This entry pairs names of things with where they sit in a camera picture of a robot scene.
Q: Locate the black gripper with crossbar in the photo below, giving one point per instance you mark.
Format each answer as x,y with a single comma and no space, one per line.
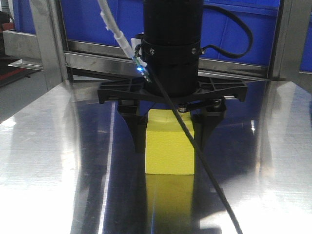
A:
176,68

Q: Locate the blue bin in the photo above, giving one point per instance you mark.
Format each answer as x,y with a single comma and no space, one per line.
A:
219,30
306,63
23,16
83,22

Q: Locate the blue bin far right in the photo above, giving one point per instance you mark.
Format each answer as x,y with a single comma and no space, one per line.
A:
306,63

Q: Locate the blue bin far left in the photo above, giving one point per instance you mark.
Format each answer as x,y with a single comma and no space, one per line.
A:
23,16

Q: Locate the blue bin left of centre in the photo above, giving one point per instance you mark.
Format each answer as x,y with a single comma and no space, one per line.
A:
83,22

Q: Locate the blue bin right of centre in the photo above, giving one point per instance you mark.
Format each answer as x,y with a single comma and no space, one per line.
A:
219,30

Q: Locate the steel shelf rack ahead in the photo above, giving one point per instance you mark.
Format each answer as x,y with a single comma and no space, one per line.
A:
287,50

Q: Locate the yellow foam block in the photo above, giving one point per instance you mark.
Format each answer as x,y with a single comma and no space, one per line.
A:
168,151

